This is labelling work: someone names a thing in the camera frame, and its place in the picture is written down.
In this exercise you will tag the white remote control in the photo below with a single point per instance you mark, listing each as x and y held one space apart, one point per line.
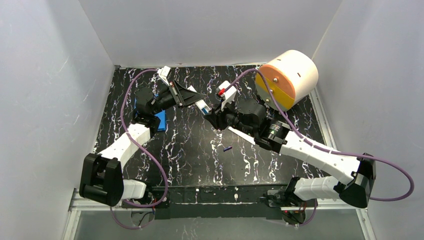
192 97

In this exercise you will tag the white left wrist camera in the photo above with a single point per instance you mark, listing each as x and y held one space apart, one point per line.
163 75

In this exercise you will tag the blue flat box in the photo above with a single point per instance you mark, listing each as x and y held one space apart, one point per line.
161 121

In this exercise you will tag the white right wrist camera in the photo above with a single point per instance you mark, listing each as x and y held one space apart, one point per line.
227 94

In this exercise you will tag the white round drawer cabinet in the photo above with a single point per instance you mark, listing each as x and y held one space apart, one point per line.
291 76

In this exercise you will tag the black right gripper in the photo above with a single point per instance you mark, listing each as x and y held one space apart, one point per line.
219 115

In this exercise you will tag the white remote battery cover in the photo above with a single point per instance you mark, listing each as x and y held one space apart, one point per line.
244 136

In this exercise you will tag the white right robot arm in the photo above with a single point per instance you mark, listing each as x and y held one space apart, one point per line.
350 179

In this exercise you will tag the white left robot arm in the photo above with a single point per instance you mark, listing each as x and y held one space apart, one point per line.
102 178

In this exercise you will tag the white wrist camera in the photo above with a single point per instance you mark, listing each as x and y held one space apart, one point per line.
227 94
163 75

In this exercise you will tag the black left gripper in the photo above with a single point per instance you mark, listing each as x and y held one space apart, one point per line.
174 93

